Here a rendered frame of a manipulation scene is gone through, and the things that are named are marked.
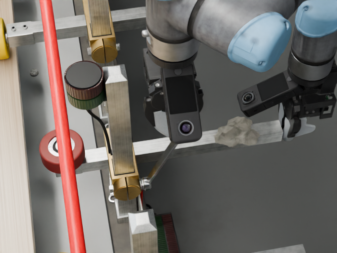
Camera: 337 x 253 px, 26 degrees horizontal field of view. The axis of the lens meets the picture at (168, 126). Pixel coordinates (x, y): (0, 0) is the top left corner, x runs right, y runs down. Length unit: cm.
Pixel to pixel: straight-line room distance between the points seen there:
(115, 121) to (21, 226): 24
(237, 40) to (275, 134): 54
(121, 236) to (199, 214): 85
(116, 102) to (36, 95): 64
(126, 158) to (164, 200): 103
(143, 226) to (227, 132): 43
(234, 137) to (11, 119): 42
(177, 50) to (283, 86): 36
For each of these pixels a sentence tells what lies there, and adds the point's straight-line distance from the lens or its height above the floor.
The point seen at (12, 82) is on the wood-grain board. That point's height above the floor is 90.
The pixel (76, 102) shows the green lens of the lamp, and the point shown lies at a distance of 113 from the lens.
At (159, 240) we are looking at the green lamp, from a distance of 144.
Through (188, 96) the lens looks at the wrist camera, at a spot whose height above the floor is 117.
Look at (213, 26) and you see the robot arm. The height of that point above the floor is 134.
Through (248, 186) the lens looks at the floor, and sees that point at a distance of 234.
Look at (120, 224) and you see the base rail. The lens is 146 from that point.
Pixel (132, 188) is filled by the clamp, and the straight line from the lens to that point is 131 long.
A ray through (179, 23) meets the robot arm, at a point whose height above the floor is 132.
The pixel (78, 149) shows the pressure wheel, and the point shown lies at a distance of 131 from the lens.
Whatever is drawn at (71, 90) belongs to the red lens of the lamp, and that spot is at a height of 113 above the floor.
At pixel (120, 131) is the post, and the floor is 100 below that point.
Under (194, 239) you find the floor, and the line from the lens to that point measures 224.
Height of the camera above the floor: 198
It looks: 53 degrees down
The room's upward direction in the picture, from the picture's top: straight up
